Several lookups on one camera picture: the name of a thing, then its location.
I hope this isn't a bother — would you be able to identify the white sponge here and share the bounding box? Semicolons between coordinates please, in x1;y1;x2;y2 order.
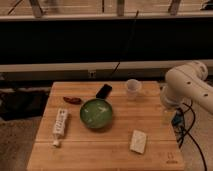
130;130;147;154

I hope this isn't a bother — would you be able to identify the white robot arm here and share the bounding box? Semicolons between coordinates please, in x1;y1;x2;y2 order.
160;61;213;125

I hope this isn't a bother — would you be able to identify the green ceramic bowl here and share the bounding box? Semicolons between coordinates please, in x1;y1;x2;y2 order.
80;98;113;129

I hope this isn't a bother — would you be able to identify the black rectangular phone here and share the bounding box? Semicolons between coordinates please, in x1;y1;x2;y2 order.
96;84;112;99

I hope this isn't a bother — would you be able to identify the red chili pepper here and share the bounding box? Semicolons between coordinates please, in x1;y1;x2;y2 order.
63;97;82;104

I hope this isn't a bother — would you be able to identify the white toothpaste tube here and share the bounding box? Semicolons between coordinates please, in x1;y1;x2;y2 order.
53;108;68;147

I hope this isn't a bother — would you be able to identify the white wall outlet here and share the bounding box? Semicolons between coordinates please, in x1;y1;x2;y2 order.
88;70;96;79

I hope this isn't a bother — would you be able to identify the black hanging cable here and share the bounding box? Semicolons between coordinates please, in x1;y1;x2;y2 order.
109;9;140;78

